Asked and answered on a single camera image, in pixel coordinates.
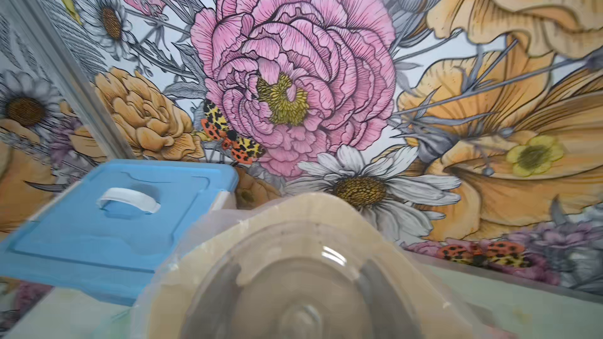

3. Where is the blue lidded storage box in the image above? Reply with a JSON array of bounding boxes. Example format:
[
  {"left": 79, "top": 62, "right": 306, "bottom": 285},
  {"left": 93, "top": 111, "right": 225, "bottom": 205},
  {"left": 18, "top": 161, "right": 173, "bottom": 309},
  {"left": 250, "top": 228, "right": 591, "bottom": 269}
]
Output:
[{"left": 1, "top": 159, "right": 238, "bottom": 306}]

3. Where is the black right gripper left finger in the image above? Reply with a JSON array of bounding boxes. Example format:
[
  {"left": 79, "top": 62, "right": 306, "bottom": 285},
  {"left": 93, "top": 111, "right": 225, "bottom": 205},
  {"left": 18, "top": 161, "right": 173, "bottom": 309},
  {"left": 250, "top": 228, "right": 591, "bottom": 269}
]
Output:
[{"left": 181, "top": 261, "right": 243, "bottom": 338}]

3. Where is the bin with plastic liner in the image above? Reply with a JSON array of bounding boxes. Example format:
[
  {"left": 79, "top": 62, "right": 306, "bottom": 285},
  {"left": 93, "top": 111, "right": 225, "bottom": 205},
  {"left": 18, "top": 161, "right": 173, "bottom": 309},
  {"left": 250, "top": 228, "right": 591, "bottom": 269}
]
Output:
[{"left": 130, "top": 193, "right": 498, "bottom": 338}]

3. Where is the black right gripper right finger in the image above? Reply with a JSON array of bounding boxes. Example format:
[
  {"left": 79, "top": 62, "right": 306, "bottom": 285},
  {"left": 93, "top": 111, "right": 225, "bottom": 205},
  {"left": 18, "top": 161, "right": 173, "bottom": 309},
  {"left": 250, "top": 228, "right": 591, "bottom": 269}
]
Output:
[{"left": 355, "top": 261, "right": 422, "bottom": 338}]

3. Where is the clear jar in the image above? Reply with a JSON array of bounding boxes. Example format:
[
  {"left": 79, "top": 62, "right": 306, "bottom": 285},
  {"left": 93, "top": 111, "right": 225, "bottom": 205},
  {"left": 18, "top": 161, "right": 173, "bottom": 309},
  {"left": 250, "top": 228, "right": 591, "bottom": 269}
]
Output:
[{"left": 200, "top": 225, "right": 423, "bottom": 338}]

